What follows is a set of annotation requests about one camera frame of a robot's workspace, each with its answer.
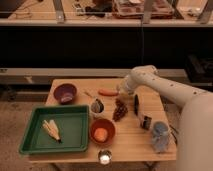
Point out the green plastic tray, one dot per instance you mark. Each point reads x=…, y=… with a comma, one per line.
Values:
x=72, y=122

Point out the orange fruit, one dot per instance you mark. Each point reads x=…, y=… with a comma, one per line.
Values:
x=100, y=134

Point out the brown grape bunch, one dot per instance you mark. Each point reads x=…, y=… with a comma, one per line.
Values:
x=120, y=110

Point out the orange carrot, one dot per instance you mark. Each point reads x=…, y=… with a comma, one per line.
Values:
x=107, y=93

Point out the orange bowl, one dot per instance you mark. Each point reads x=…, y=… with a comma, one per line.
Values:
x=106, y=124

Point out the small dark box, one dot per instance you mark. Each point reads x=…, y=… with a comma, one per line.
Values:
x=146, y=122

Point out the corn cob with husk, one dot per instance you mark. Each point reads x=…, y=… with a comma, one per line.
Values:
x=52, y=130

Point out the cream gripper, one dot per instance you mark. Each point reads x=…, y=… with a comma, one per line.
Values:
x=122, y=89

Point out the clear plastic jar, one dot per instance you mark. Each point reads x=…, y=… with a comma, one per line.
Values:
x=160, y=137

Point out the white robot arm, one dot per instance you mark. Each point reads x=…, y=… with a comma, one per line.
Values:
x=195, y=140

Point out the purple bowl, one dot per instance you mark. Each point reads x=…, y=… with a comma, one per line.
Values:
x=65, y=93

